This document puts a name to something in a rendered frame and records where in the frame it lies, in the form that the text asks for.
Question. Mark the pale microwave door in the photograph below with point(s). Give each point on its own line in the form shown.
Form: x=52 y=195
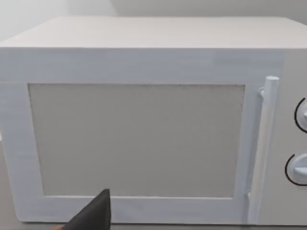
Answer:
x=134 y=141

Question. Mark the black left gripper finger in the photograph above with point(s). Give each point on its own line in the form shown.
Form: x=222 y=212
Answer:
x=97 y=213

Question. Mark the white microwave knob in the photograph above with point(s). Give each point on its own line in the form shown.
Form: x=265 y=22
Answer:
x=303 y=115
x=298 y=170

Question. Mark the pale microwave oven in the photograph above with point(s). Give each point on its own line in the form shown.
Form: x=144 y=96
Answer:
x=153 y=33

